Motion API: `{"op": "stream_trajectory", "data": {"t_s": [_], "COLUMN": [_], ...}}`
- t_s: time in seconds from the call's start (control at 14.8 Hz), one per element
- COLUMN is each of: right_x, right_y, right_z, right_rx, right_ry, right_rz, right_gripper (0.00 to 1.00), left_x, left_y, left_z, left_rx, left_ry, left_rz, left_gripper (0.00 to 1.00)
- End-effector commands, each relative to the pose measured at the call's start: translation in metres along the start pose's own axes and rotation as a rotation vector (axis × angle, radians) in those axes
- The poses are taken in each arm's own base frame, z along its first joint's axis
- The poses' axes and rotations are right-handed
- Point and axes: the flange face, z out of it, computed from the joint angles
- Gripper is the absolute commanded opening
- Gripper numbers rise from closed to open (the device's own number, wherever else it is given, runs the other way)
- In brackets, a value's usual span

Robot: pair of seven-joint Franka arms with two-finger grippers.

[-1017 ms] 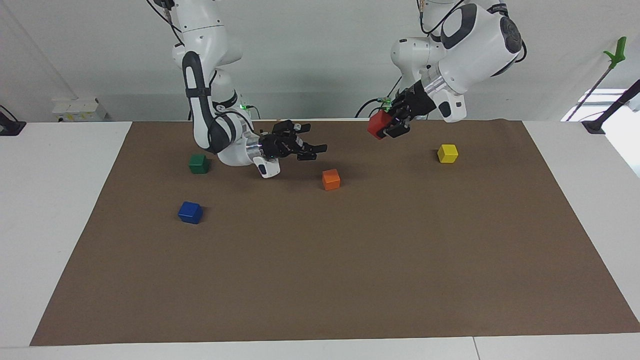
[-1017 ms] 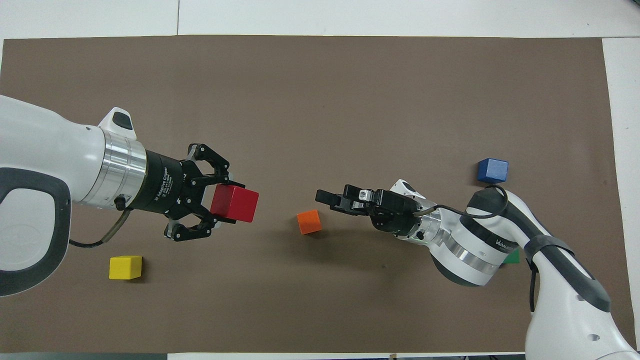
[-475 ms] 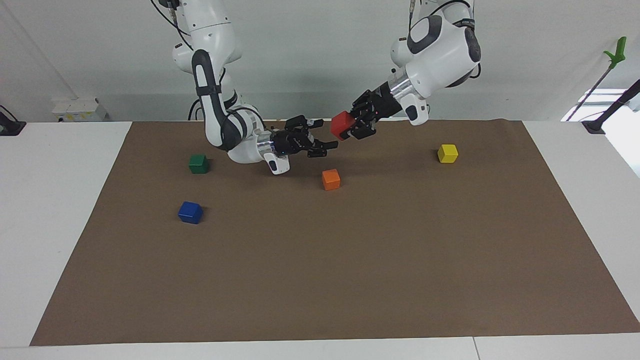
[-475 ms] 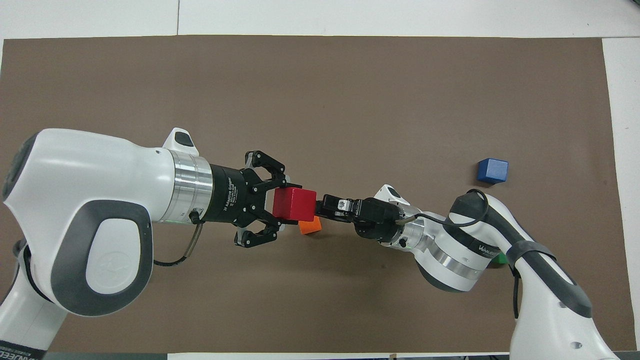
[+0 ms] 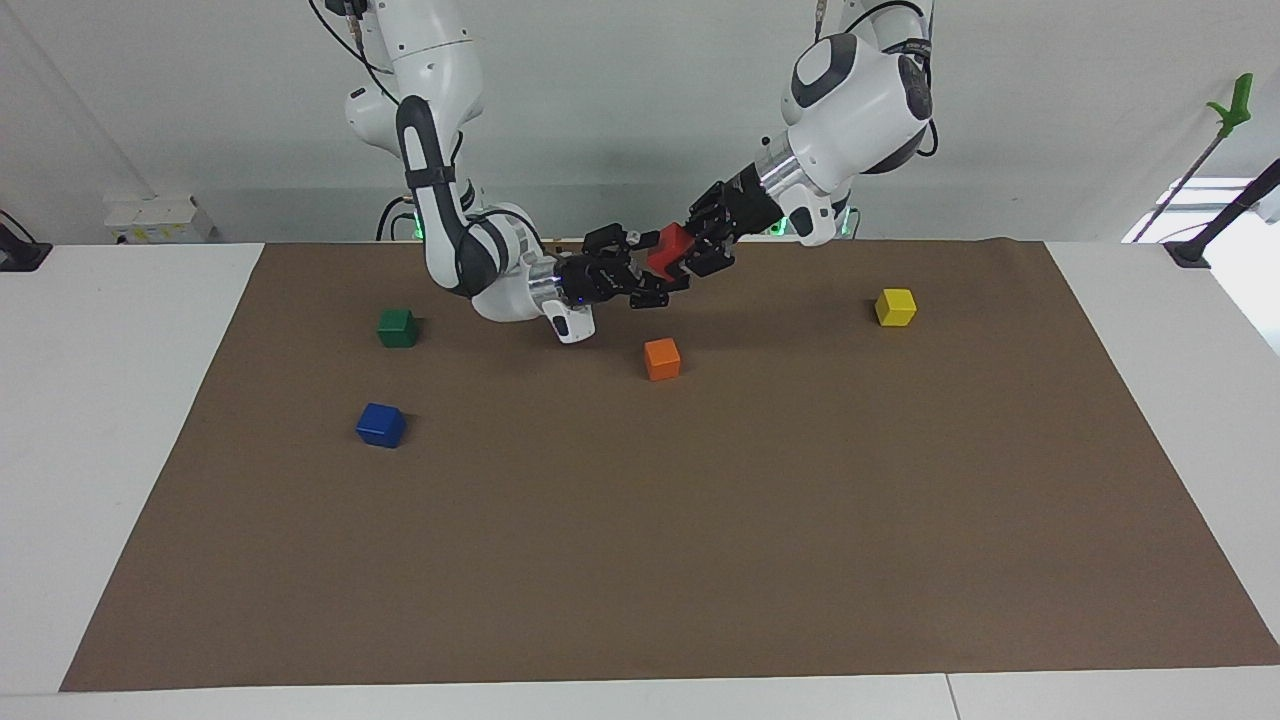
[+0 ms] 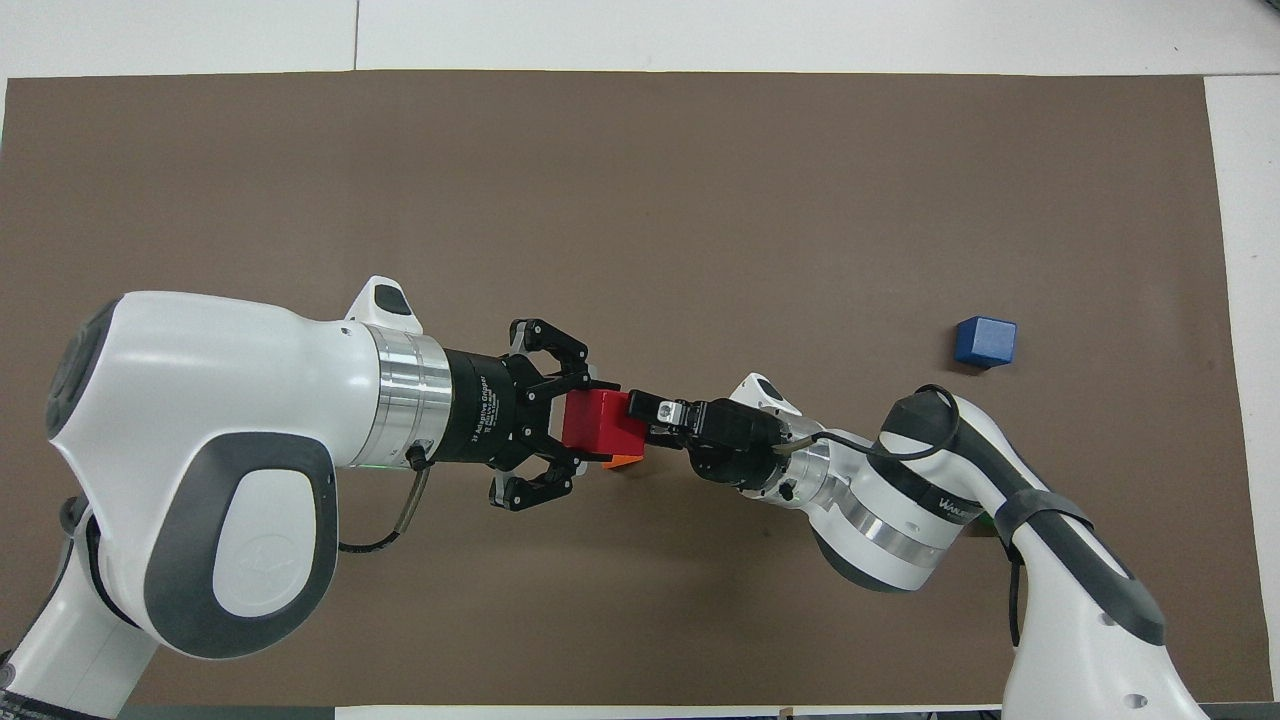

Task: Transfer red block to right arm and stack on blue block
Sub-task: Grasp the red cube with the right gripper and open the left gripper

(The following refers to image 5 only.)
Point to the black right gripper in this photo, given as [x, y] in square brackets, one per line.
[595, 280]

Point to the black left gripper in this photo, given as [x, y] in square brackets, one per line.
[740, 210]

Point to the red cube block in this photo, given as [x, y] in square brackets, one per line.
[670, 250]

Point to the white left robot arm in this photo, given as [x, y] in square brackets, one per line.
[860, 90]

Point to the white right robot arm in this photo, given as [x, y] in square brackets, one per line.
[440, 60]

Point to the orange cube block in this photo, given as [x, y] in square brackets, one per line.
[662, 359]

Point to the yellow cube block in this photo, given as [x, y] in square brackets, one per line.
[895, 307]

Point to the green cube block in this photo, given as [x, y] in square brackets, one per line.
[396, 327]

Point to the blue cube block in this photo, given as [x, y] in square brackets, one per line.
[381, 425]

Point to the brown table mat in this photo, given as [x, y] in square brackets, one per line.
[640, 540]

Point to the white power strip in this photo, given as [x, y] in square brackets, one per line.
[160, 215]

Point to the black pole with clamp base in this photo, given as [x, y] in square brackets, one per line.
[1190, 252]

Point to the thin pole with green tip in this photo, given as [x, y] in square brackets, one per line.
[1238, 105]

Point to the black table clamp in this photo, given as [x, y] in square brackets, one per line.
[20, 256]

